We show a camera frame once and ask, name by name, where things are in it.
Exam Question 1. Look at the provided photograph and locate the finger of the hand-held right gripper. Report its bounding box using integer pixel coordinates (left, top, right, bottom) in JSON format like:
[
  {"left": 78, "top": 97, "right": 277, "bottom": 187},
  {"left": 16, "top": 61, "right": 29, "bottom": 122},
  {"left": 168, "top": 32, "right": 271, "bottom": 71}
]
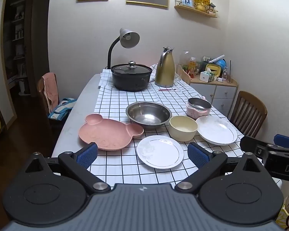
[
  {"left": 274, "top": 134, "right": 289, "bottom": 150},
  {"left": 240, "top": 136, "right": 267, "bottom": 160}
]

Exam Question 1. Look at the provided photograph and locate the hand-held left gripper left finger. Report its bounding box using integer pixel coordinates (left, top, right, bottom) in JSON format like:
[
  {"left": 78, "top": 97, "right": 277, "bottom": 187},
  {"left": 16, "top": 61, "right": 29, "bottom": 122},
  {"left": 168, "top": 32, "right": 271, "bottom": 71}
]
[{"left": 24, "top": 142, "right": 111, "bottom": 195}]

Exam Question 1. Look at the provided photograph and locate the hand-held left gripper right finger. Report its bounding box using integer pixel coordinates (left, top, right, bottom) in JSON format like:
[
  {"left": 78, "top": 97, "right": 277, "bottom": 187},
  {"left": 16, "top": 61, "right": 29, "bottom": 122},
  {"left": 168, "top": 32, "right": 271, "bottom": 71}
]
[{"left": 175, "top": 142, "right": 266, "bottom": 194}]

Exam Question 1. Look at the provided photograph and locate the pink bear-shaped plate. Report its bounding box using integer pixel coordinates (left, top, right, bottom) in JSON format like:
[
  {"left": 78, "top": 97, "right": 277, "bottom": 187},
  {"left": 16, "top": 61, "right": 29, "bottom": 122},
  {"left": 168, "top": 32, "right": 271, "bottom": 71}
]
[{"left": 78, "top": 114, "right": 144, "bottom": 151}]

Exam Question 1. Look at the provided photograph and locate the deep white plate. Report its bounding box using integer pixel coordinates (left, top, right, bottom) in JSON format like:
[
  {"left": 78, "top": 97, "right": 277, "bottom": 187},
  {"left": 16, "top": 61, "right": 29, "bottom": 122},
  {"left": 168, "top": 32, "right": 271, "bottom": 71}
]
[{"left": 195, "top": 115, "right": 238, "bottom": 146}]

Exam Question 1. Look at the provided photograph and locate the cream bowl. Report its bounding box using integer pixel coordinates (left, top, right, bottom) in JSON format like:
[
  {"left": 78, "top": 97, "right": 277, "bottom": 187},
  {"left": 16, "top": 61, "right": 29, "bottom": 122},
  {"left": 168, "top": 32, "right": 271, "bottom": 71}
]
[{"left": 169, "top": 115, "right": 198, "bottom": 142}]

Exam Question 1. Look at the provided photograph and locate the small white plate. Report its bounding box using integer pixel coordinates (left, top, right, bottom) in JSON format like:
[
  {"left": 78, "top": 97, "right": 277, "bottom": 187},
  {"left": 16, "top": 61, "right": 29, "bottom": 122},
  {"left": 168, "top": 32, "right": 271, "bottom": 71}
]
[{"left": 136, "top": 135, "right": 185, "bottom": 169}]

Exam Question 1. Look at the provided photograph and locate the pink bowl with steel liner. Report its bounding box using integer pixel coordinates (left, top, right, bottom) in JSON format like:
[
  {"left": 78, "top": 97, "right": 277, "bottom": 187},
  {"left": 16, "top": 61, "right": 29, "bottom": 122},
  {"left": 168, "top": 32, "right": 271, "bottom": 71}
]
[{"left": 186, "top": 96, "right": 212, "bottom": 120}]

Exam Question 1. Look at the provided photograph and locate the stainless steel bowl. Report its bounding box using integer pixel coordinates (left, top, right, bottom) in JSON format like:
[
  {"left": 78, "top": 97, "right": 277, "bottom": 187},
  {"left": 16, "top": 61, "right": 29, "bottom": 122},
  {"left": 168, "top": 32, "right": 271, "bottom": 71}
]
[{"left": 125, "top": 101, "right": 172, "bottom": 131}]

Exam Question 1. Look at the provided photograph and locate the dark wooden chair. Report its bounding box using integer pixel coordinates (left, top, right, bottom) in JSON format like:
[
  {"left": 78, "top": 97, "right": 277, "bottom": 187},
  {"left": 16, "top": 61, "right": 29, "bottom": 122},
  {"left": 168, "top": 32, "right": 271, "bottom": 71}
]
[
  {"left": 230, "top": 91, "right": 268, "bottom": 137},
  {"left": 37, "top": 72, "right": 63, "bottom": 127}
]

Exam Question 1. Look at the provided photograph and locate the yellow printed carton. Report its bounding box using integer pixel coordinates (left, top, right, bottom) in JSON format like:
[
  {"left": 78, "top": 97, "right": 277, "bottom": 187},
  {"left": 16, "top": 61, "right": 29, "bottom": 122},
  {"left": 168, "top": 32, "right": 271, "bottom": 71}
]
[{"left": 276, "top": 196, "right": 289, "bottom": 229}]

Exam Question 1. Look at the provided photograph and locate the blue striped bag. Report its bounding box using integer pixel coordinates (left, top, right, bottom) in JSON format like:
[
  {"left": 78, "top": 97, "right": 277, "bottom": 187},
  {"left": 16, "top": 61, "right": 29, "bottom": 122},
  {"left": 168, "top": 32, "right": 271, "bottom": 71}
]
[{"left": 48, "top": 98, "right": 77, "bottom": 121}]

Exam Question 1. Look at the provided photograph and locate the white wooden cabinet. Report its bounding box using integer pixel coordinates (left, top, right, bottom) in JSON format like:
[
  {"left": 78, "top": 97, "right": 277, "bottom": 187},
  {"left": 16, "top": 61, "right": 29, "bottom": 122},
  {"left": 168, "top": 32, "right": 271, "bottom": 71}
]
[{"left": 190, "top": 74, "right": 239, "bottom": 119}]

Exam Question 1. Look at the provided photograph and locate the white checkered tablecloth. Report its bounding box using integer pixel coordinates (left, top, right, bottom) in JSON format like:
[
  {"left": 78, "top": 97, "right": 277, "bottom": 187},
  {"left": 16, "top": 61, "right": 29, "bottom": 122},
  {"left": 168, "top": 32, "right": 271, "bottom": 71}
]
[{"left": 88, "top": 64, "right": 246, "bottom": 186}]

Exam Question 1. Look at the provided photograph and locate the clear acrylic stand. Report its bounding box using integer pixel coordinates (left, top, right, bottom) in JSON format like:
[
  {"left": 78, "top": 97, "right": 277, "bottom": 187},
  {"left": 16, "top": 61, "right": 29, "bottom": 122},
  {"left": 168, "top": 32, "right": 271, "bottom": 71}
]
[{"left": 224, "top": 60, "right": 233, "bottom": 85}]

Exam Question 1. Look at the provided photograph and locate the pink towel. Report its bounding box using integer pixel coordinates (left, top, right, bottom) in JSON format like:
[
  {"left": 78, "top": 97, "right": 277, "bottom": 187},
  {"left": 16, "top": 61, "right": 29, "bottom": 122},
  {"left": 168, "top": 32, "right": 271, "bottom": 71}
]
[{"left": 42, "top": 72, "right": 60, "bottom": 114}]

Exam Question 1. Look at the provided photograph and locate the light wooden chair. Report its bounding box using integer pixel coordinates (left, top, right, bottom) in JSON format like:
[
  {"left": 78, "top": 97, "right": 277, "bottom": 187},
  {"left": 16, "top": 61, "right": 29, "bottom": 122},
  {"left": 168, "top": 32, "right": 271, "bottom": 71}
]
[{"left": 176, "top": 64, "right": 191, "bottom": 85}]

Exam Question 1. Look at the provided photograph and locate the white green tissue box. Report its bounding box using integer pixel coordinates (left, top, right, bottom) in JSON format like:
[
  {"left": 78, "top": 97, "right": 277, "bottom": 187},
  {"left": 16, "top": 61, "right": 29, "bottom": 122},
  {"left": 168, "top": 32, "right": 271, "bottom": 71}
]
[{"left": 200, "top": 69, "right": 215, "bottom": 82}]

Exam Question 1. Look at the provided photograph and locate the yellow storage box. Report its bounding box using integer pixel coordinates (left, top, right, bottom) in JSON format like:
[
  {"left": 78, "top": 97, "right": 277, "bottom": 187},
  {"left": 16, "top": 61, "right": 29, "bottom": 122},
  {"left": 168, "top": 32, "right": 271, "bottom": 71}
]
[{"left": 205, "top": 64, "right": 222, "bottom": 77}]

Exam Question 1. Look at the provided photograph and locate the black cooking pot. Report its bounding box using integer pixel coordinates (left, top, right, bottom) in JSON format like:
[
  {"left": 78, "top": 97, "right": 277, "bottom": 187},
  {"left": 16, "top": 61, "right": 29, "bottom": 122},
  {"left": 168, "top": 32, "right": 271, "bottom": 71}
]
[{"left": 111, "top": 64, "right": 153, "bottom": 92}]

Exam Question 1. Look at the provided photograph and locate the orange drink bottle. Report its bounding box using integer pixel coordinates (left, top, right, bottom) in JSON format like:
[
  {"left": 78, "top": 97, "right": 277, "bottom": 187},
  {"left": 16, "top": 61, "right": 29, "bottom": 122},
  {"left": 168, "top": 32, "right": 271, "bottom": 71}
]
[{"left": 188, "top": 57, "right": 197, "bottom": 76}]

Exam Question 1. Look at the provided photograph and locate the gold thermos jug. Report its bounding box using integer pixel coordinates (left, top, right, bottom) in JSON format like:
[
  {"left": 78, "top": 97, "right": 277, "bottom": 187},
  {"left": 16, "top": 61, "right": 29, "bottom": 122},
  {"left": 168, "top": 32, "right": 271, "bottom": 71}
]
[{"left": 155, "top": 47, "right": 176, "bottom": 87}]

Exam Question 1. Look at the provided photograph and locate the white tube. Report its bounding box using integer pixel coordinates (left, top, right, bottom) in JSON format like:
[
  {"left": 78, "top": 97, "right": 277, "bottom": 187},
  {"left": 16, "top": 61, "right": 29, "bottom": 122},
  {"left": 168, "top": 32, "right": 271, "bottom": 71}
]
[{"left": 208, "top": 54, "right": 225, "bottom": 64}]

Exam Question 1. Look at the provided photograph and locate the glass pot lid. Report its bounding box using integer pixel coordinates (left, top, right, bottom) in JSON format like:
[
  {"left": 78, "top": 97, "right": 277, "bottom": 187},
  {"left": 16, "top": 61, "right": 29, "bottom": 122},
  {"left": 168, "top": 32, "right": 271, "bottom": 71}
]
[{"left": 111, "top": 61, "right": 150, "bottom": 74}]

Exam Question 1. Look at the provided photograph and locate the clear plastic container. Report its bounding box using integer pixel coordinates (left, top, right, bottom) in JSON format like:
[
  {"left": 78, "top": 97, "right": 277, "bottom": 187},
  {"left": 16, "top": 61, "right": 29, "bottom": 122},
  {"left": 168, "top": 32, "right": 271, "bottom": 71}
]
[{"left": 179, "top": 50, "right": 190, "bottom": 66}]

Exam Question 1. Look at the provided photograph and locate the grey desk lamp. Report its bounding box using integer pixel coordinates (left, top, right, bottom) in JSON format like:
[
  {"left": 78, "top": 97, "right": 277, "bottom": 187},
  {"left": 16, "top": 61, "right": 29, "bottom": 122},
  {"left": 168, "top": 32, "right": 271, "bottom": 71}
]
[{"left": 107, "top": 28, "right": 140, "bottom": 69}]

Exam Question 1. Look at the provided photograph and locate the dark wooden bookshelf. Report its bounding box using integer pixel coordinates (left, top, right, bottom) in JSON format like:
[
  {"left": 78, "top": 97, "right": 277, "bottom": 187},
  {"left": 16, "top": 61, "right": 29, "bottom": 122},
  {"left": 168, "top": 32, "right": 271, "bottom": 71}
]
[{"left": 1, "top": 0, "right": 35, "bottom": 95}]

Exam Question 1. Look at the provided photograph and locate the wooden wall shelf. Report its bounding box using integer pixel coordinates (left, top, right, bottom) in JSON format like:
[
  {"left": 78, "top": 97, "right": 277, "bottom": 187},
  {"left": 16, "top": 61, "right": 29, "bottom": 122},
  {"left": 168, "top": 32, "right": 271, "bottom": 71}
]
[{"left": 175, "top": 0, "right": 218, "bottom": 18}]

